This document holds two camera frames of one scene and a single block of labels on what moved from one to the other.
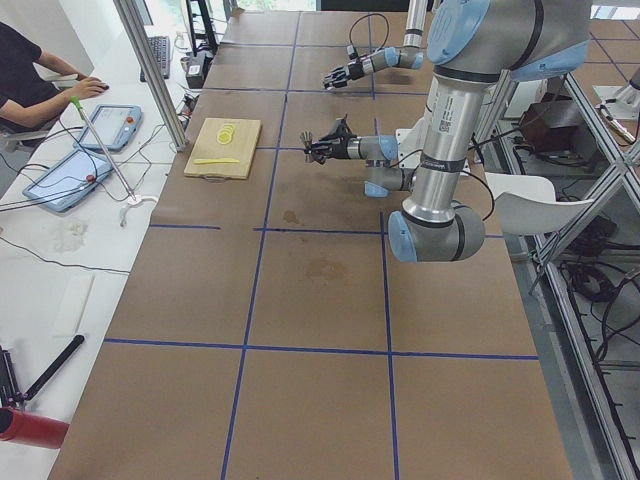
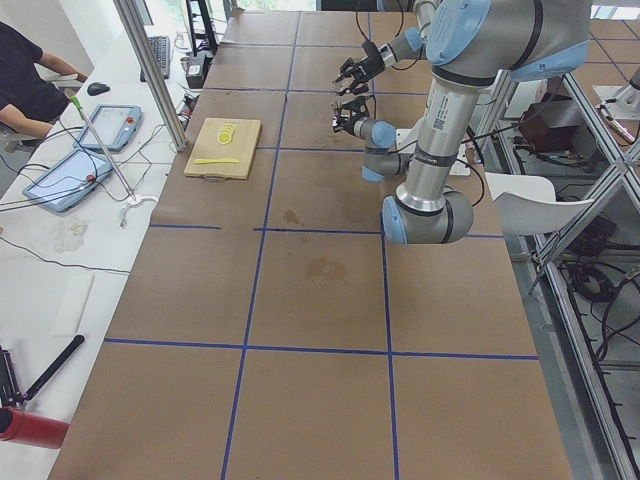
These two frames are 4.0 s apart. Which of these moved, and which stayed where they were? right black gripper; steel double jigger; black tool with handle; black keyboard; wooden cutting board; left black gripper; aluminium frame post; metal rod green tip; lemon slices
Moved: left black gripper; steel double jigger; right black gripper
Stayed: black keyboard; metal rod green tip; black tool with handle; lemon slices; wooden cutting board; aluminium frame post
